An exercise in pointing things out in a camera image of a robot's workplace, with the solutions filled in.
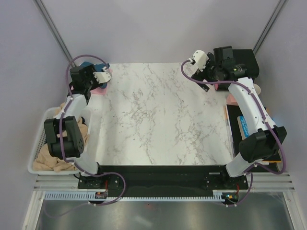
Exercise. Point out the pink folded t-shirt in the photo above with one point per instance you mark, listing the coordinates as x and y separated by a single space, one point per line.
99 91

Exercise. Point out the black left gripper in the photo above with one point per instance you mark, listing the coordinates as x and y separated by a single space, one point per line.
89 70

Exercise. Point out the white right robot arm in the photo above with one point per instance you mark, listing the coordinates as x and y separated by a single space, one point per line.
257 147

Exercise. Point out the blue t-shirt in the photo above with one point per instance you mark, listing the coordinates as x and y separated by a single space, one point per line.
98 68

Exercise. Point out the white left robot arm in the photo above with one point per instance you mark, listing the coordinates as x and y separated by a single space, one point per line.
76 101

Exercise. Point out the white plastic basket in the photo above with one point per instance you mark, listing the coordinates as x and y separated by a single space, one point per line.
87 113

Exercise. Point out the blue illustrated book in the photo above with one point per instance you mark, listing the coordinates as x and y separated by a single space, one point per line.
243 127

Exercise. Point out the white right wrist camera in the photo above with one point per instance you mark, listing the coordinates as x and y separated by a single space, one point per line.
199 58

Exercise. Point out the black pink drawer organizer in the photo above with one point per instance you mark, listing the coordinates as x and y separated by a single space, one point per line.
233 64

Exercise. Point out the aluminium frame rail right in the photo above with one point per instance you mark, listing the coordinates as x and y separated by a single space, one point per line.
269 24

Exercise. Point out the white slotted cable duct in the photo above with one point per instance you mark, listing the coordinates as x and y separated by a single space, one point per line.
93 196

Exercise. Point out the yellow mug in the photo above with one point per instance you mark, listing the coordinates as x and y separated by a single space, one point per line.
257 89

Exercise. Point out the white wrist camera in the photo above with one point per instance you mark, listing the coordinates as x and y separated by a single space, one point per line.
104 76
199 58

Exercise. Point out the beige t-shirt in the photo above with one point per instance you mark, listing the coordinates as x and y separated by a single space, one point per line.
67 142

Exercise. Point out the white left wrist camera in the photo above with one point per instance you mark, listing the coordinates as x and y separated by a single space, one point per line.
104 76

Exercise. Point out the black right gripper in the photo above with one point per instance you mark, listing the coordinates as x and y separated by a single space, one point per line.
201 75

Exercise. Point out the pink power socket cube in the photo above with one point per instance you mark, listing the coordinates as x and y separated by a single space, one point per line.
230 100

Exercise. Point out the aluminium frame rail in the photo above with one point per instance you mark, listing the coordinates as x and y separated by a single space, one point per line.
269 24
52 27

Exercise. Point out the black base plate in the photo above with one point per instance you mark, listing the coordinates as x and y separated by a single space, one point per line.
162 180

